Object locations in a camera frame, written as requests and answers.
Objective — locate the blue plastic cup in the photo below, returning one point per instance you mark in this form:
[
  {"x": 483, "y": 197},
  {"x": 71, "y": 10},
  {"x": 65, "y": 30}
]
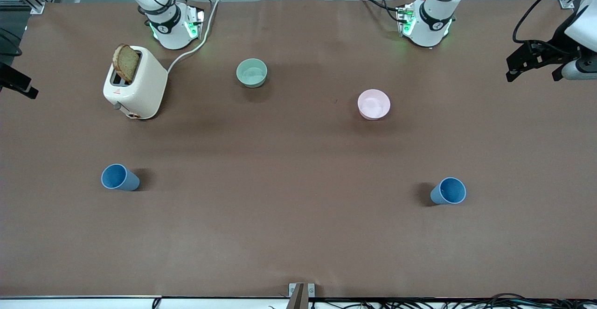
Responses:
[
  {"x": 116, "y": 177},
  {"x": 450, "y": 191}
]

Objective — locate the green bowl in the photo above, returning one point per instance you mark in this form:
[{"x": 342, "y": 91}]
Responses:
[{"x": 252, "y": 73}]

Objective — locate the cream toaster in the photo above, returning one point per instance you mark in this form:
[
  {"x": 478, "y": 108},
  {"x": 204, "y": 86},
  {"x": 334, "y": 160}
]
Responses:
[{"x": 148, "y": 85}]

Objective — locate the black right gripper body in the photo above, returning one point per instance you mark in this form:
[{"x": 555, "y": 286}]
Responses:
[{"x": 14, "y": 80}]

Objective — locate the pink bowl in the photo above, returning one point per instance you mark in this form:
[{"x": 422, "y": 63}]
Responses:
[{"x": 374, "y": 104}]

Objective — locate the brown bread slice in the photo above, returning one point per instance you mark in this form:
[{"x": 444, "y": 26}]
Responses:
[{"x": 126, "y": 64}]

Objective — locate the metal table bracket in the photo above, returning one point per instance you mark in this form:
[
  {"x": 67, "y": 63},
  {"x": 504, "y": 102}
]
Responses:
[{"x": 301, "y": 295}]

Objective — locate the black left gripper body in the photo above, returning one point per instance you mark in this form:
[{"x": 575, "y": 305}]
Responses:
[{"x": 558, "y": 46}]

